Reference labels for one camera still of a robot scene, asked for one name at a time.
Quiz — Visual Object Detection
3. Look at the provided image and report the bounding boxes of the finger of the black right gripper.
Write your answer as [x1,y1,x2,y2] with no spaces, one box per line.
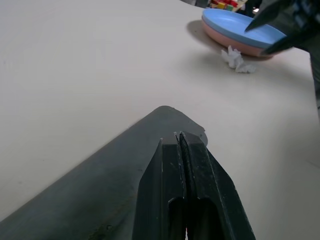
[244,0,296,33]
[259,23,320,55]

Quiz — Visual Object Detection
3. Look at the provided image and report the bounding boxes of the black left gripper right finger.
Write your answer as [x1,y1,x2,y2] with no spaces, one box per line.
[178,131,256,240]

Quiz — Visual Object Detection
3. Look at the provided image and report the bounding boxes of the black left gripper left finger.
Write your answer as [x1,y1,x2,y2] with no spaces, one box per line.
[131,138,188,240]

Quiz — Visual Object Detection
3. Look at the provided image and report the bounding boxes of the blue plate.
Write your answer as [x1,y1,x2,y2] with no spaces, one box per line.
[201,8,288,50]

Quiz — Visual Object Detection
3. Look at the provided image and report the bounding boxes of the colourful toy blocks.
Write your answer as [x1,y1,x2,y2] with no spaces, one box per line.
[209,0,248,12]

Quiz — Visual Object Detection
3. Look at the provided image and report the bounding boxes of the pink plate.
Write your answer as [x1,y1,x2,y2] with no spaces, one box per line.
[201,21,276,61]

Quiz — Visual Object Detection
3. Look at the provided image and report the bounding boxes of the crumpled white tissue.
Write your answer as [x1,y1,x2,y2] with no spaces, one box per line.
[220,45,257,74]

